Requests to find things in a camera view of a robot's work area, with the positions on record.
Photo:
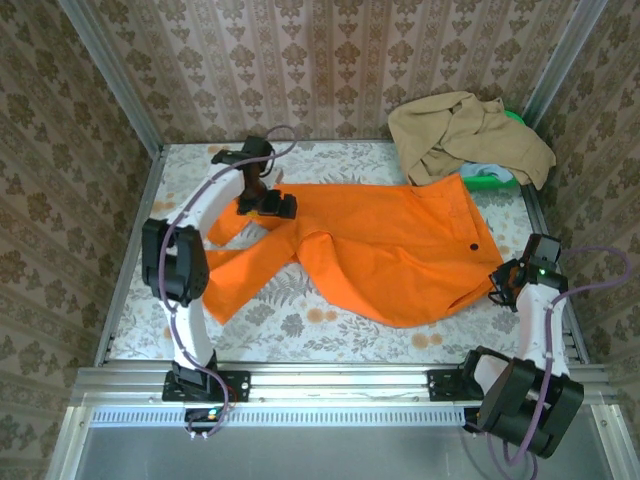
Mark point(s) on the beige trousers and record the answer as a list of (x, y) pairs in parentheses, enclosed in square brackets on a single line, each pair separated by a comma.
[(425, 135)]

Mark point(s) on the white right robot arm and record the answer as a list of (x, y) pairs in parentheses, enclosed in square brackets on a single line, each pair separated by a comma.
[(537, 330)]

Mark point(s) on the aluminium table edge rail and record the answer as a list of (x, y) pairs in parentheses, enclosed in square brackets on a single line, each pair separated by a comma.
[(540, 220), (146, 190)]

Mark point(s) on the floral patterned table cover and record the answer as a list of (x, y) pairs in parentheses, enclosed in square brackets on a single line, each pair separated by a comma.
[(350, 340)]

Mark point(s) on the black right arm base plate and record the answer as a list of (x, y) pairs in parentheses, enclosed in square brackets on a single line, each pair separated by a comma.
[(440, 385)]

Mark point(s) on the grey metal panel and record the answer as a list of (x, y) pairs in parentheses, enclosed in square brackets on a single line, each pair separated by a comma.
[(325, 455)]

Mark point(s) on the small circuit board green light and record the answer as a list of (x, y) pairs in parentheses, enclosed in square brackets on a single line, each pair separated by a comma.
[(207, 414)]

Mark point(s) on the aluminium mounting rail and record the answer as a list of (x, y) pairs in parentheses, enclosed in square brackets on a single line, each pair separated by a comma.
[(340, 382)]

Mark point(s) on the green plastic basket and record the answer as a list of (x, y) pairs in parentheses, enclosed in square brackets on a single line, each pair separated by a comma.
[(487, 183)]

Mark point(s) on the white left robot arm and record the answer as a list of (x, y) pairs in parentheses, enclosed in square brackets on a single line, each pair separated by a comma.
[(192, 320)]

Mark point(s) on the light blue cloth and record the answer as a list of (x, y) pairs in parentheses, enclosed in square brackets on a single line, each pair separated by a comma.
[(480, 169)]

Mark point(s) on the aluminium frame post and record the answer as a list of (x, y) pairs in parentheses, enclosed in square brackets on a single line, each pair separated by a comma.
[(560, 65), (112, 80)]

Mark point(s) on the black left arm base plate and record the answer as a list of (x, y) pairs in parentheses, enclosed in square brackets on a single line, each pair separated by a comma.
[(237, 385)]

